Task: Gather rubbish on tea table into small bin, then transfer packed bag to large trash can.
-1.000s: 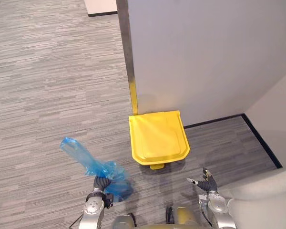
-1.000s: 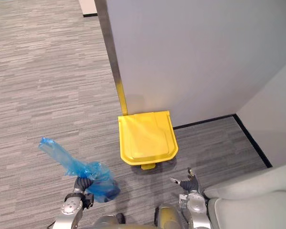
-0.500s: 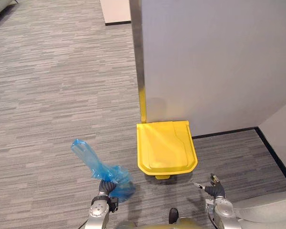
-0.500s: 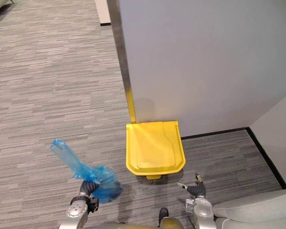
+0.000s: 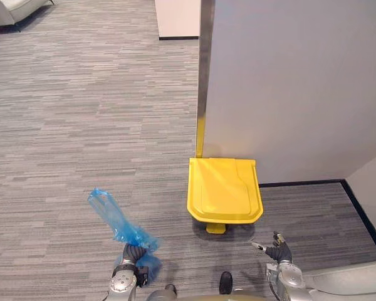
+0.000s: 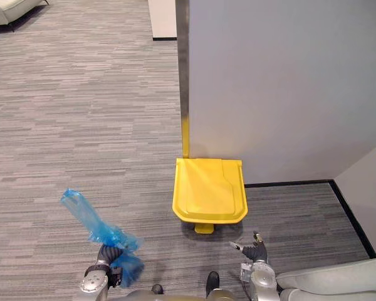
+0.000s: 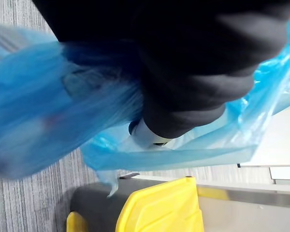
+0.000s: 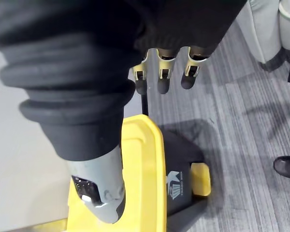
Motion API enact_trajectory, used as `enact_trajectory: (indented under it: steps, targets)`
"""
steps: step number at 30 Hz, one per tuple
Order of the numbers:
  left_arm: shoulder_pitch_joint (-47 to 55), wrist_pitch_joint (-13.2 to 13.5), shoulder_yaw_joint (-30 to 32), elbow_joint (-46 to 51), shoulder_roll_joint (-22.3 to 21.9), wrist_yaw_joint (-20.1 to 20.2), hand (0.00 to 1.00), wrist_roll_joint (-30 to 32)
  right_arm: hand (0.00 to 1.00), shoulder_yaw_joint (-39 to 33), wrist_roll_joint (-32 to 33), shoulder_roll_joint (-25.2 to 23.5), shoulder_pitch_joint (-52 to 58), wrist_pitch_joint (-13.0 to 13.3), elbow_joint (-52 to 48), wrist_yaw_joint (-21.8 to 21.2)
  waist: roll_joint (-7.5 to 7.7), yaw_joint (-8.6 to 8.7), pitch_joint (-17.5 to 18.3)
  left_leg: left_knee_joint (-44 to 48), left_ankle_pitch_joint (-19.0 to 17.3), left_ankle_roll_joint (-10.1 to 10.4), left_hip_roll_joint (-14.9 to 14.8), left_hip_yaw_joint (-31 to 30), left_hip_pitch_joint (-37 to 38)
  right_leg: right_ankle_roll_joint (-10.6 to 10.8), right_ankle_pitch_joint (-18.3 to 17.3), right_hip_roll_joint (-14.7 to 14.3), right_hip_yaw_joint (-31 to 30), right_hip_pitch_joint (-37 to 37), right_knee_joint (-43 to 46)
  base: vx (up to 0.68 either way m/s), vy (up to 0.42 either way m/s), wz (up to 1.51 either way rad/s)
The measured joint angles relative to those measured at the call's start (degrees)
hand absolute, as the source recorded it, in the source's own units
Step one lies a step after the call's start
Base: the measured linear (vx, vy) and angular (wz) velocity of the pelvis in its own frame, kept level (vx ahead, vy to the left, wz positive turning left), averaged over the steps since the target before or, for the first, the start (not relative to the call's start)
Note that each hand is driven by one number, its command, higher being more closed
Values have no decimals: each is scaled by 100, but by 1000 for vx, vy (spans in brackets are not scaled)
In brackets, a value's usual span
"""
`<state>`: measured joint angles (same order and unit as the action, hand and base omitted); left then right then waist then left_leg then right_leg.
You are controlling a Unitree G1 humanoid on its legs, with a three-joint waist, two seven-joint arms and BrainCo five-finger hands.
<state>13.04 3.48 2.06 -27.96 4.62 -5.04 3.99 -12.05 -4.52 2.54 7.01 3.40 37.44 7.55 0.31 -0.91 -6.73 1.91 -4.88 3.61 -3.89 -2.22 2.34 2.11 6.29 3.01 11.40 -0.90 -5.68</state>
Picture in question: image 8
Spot yellow lid pedal trash can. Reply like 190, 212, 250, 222
66, 115, 211, 232

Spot white round bin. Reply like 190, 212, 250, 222
277, 0, 290, 50

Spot black shoe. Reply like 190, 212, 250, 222
273, 156, 290, 181

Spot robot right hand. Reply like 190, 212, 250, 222
0, 0, 247, 224

